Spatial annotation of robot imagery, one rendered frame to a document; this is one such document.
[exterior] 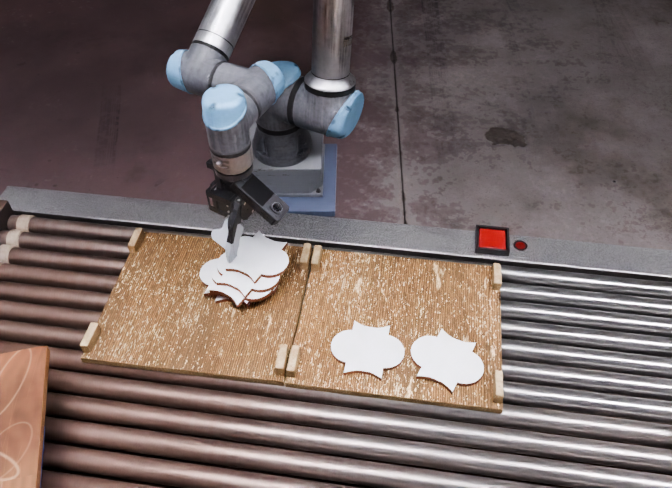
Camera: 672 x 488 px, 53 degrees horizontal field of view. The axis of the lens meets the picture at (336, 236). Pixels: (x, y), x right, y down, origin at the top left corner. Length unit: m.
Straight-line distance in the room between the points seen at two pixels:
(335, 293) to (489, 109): 2.26
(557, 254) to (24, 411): 1.13
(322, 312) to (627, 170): 2.21
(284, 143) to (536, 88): 2.30
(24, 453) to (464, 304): 0.86
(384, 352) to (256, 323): 0.27
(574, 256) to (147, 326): 0.94
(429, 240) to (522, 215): 1.46
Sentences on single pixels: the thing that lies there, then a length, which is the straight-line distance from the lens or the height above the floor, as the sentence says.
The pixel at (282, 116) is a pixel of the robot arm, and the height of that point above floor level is 1.12.
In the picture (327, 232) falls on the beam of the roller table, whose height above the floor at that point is 0.91.
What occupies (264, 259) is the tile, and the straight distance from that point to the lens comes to 1.43.
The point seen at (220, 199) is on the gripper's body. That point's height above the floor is 1.18.
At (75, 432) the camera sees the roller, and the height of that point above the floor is 0.92.
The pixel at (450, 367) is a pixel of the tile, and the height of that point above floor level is 0.95.
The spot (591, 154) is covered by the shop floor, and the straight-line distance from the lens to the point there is 3.41.
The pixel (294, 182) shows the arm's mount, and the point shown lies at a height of 0.92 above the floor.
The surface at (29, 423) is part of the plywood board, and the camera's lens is 1.28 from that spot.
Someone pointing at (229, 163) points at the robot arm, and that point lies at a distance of 1.23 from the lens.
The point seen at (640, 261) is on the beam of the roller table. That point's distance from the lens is 1.66.
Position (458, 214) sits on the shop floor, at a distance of 2.96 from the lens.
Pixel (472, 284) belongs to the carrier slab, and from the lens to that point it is 1.48.
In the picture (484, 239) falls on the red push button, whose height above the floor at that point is 0.93.
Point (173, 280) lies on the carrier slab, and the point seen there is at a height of 0.94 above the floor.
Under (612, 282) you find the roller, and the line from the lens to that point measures 1.59.
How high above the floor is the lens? 2.07
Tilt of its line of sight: 47 degrees down
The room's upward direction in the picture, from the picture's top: 1 degrees counter-clockwise
